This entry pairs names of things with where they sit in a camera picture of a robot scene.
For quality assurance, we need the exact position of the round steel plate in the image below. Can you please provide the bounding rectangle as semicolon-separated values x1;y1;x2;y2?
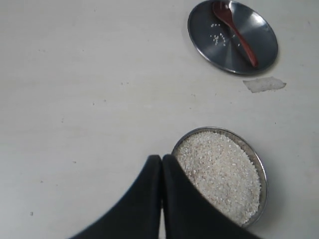
187;0;278;75

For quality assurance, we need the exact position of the dark red wooden spoon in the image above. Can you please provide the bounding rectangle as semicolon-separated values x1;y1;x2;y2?
212;1;258;67

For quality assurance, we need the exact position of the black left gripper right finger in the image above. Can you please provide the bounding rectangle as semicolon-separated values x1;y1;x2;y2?
162;154;252;239

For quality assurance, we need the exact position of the steel bowl of rice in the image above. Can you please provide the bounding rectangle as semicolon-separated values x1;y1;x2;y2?
171;126;269;228

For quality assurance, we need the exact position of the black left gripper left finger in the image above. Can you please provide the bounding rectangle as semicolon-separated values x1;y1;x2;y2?
73;155;161;239

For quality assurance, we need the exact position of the clear tape patch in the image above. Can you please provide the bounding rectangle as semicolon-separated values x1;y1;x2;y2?
243;77;287;93

